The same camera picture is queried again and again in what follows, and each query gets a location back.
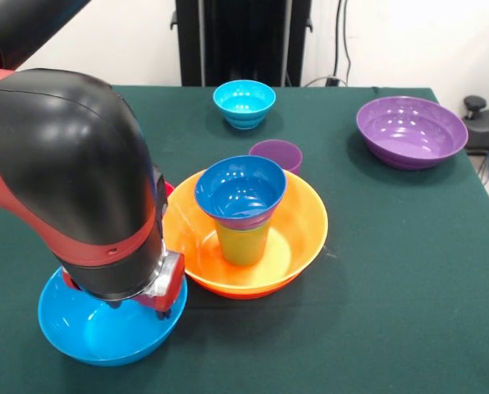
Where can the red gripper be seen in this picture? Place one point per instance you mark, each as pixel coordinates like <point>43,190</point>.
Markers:
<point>166,283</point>

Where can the large sky blue bowl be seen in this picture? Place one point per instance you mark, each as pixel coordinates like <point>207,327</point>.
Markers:
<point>105,340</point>

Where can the green cup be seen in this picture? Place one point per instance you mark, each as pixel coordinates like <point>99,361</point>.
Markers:
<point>242,246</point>

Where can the dark blue bowl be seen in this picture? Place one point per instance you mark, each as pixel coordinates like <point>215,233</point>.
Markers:
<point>240,189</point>

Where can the yellow bowl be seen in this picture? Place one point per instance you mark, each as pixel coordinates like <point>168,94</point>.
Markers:
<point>298,230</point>

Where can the purple cup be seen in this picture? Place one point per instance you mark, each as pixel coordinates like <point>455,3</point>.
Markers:
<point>279,152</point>

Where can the purple bowl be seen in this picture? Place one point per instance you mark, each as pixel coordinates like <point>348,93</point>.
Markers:
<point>410,131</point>

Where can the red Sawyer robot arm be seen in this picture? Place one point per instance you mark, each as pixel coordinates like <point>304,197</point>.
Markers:
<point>64,143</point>

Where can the orange bowl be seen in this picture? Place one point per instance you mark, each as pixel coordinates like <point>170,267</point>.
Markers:
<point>236,293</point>

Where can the dark green table cloth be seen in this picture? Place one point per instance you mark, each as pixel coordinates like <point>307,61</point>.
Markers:
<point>351,246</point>

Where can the small light blue bowl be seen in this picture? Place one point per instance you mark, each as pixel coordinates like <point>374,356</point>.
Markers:
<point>244,102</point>

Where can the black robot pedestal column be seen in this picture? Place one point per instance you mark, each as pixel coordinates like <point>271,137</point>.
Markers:
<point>236,41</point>

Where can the black pedestal leg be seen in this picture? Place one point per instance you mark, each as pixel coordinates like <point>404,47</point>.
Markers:
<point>484,127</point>

